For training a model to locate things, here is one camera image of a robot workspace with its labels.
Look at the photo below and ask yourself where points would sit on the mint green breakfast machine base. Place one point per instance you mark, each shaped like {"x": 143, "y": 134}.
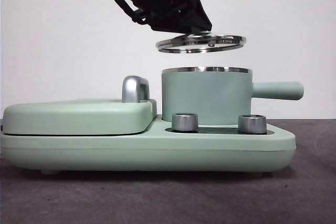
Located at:
{"x": 131, "y": 153}

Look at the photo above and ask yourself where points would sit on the black control panel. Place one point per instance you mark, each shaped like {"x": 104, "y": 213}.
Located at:
{"x": 218, "y": 130}

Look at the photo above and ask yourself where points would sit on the mint green griddle cover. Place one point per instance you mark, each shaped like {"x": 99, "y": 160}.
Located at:
{"x": 78, "y": 119}

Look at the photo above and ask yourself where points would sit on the glass lid with green knob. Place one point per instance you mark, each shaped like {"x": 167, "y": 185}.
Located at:
{"x": 225, "y": 41}

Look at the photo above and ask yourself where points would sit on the silver control dial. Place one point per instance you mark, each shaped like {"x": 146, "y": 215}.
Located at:
{"x": 185, "y": 123}
{"x": 252, "y": 124}

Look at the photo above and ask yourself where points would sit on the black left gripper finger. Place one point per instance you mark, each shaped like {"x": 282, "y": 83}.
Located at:
{"x": 195, "y": 20}

